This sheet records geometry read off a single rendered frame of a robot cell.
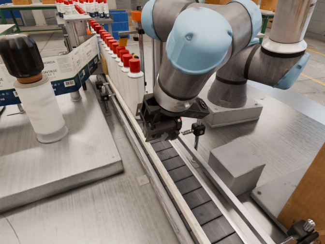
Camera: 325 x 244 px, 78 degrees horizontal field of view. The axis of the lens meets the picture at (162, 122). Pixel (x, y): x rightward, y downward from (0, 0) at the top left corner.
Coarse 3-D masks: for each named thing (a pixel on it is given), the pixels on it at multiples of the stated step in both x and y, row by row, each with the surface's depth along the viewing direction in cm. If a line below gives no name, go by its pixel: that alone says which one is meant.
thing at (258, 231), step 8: (184, 144) 48; (192, 152) 46; (200, 160) 44; (208, 168) 42; (208, 176) 41; (216, 176) 40; (216, 184) 39; (224, 184) 38; (224, 192) 37; (232, 200) 36; (240, 208) 34; (240, 216) 34; (248, 216) 33; (248, 224) 33; (256, 224) 32; (256, 232) 32; (264, 232) 31; (264, 240) 30; (272, 240) 30
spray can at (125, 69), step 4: (124, 56) 63; (128, 56) 63; (132, 56) 64; (124, 60) 63; (128, 60) 63; (124, 64) 64; (128, 64) 64; (124, 68) 65; (128, 68) 65; (124, 72) 65; (128, 72) 65; (124, 76) 66; (124, 80) 67; (124, 84) 68; (124, 88) 69; (128, 88) 68; (124, 92) 70; (128, 92) 69; (124, 96) 72; (128, 96) 70; (128, 100) 71; (128, 104) 72
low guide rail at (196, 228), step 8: (112, 88) 85; (120, 96) 77; (120, 104) 76; (128, 112) 68; (136, 128) 61; (144, 144) 56; (152, 152) 52; (152, 160) 52; (160, 168) 48; (168, 176) 46; (168, 184) 45; (176, 192) 42; (176, 200) 42; (184, 200) 41; (184, 208) 40; (184, 216) 40; (192, 216) 38; (192, 224) 37; (200, 232) 36; (200, 240) 35; (208, 240) 35
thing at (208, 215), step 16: (160, 144) 60; (160, 160) 55; (176, 160) 55; (160, 176) 50; (176, 176) 50; (192, 176) 50; (192, 192) 46; (176, 208) 43; (192, 208) 43; (208, 208) 43; (208, 224) 40; (224, 224) 40; (224, 240) 38; (240, 240) 38
